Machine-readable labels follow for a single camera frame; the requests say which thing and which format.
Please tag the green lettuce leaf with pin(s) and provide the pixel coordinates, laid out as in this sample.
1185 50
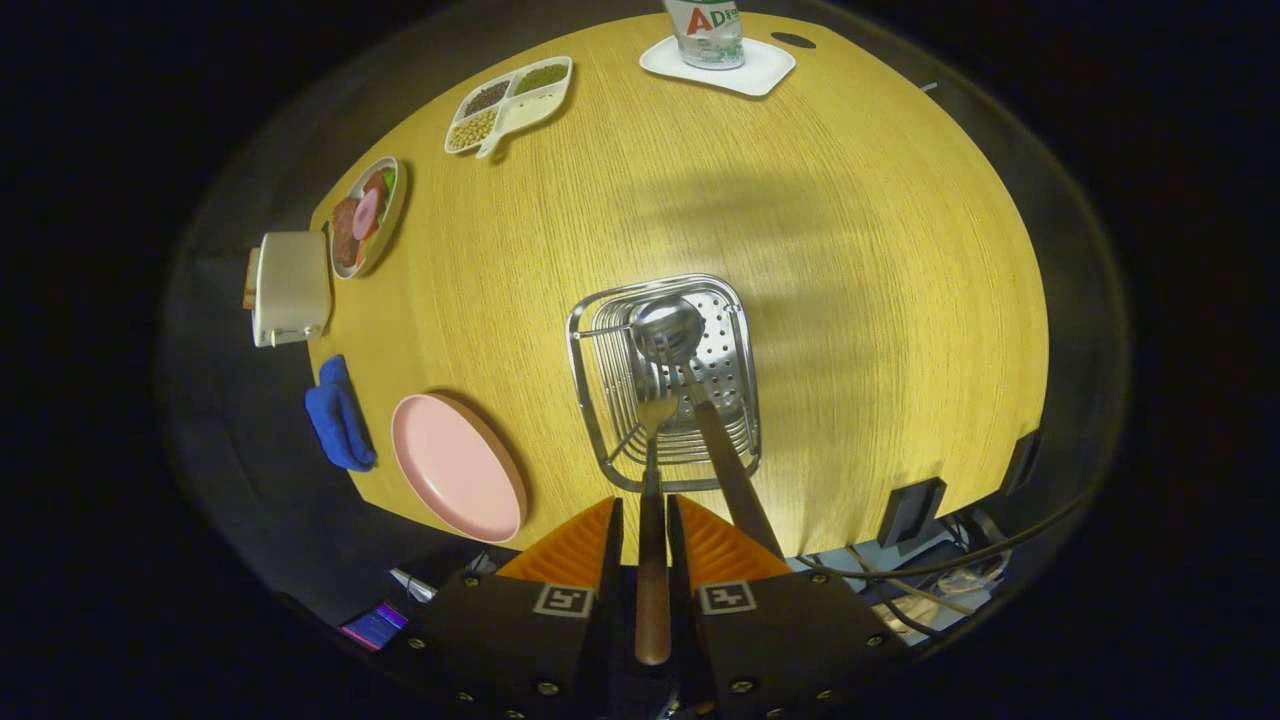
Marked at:
388 180

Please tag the white divided bean dish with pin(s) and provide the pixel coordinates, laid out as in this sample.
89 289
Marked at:
535 105

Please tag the white drink bottle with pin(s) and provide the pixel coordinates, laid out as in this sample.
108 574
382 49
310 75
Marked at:
705 35

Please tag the pink plate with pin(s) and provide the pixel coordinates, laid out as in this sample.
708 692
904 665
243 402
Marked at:
460 470

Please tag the white toaster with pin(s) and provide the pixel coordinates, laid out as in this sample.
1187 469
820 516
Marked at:
295 285

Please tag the black rectangular block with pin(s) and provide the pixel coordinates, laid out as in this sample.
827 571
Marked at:
910 512
1022 462

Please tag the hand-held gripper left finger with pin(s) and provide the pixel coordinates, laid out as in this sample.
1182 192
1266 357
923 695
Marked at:
612 540

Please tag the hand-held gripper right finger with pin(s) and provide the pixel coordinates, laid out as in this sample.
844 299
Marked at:
678 540

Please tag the pink ham slice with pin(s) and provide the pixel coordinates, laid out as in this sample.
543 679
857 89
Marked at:
366 213

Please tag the phone with colourful screen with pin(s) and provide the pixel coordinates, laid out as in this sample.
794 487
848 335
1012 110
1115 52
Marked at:
375 627

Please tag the black table grommet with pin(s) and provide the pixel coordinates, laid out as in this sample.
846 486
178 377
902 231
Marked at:
793 40

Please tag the white flat board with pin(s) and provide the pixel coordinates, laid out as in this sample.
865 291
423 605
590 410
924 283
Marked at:
412 585

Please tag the blue towel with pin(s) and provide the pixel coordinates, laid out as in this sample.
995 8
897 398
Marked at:
340 420

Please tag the white coaster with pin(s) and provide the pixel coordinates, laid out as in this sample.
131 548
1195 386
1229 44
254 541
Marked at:
760 72

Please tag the toast slices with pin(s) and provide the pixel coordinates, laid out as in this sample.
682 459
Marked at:
250 280

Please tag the grey food plate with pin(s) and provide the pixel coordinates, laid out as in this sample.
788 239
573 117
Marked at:
385 235

